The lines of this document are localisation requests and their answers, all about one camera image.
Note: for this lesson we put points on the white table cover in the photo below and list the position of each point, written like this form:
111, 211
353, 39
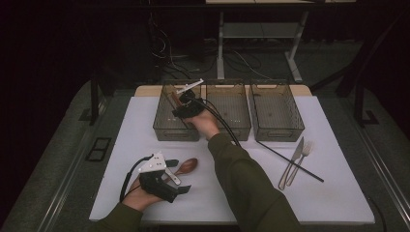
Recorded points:
322, 199

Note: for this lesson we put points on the person's left hand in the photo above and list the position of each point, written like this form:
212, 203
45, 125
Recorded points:
138, 198

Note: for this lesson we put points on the metal knife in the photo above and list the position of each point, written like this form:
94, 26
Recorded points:
295, 158

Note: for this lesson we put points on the white ceramic spoon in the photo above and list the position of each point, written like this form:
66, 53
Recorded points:
175, 179

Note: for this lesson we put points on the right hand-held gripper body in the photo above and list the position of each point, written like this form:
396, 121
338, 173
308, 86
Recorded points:
190, 106

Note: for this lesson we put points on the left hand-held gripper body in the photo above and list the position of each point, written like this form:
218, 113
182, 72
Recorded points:
154, 180

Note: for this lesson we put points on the smoky clear plastic bin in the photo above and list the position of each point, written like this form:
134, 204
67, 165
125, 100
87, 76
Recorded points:
232, 106
164, 119
277, 109

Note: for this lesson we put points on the white metal desk frame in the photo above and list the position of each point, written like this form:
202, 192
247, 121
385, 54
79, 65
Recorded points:
257, 30

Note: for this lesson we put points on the black chopstick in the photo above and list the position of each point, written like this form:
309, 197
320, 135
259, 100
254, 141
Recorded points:
283, 157

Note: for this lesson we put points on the person's right hand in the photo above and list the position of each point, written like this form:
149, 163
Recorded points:
204, 124

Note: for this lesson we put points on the black metal stand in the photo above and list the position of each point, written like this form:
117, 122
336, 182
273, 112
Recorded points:
361, 96
94, 96

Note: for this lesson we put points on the brown wooden spoon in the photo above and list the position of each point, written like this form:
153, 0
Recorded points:
187, 166

